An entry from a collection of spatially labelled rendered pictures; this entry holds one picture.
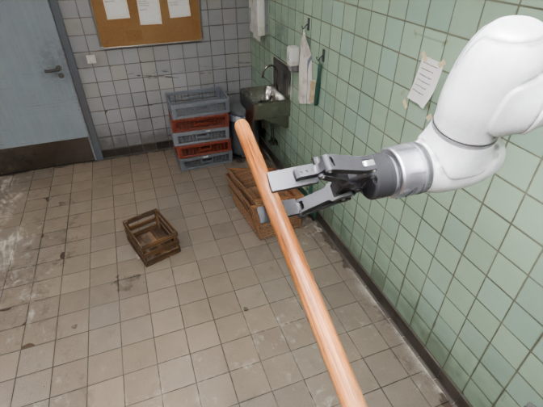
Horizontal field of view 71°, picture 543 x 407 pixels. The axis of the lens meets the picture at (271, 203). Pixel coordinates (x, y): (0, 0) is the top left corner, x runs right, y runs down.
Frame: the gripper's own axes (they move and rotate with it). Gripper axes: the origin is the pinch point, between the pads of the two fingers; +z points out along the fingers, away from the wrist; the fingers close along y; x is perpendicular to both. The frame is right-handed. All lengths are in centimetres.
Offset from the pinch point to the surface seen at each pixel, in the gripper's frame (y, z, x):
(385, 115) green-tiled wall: 125, -107, 78
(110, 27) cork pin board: 248, 51, 293
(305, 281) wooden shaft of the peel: -0.3, -1.6, -13.7
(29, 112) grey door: 301, 149, 249
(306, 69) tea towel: 187, -99, 165
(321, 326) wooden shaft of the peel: -2.2, -1.3, -20.3
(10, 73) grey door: 269, 150, 271
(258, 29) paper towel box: 227, -86, 249
